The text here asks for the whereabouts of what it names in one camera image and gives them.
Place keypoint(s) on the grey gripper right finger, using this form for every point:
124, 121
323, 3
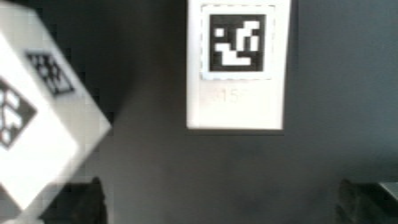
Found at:
366, 203

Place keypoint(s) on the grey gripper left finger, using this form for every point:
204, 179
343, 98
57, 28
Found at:
76, 207

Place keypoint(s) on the white stool leg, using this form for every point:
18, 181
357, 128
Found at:
236, 53
51, 121

